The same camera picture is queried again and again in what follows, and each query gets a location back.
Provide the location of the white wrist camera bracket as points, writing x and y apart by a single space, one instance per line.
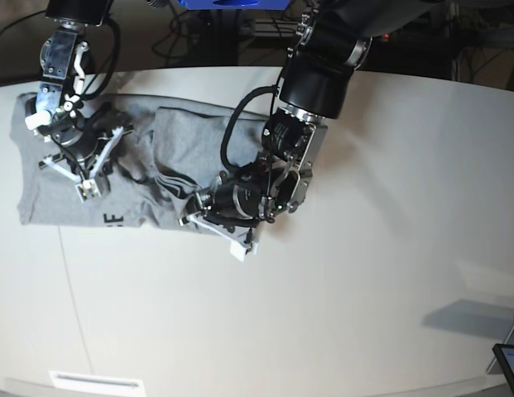
243 239
87 164

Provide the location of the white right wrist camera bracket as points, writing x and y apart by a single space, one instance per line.
87 164

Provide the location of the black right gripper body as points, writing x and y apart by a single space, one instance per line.
101 119

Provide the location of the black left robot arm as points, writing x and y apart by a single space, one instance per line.
334 38

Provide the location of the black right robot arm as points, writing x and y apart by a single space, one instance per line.
64 58

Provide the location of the grey T-shirt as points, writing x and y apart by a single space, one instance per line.
173 151

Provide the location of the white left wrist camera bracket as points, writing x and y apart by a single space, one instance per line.
243 239

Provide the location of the tablet with dark frame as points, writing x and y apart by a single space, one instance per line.
504 354

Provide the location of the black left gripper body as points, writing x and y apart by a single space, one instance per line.
228 202

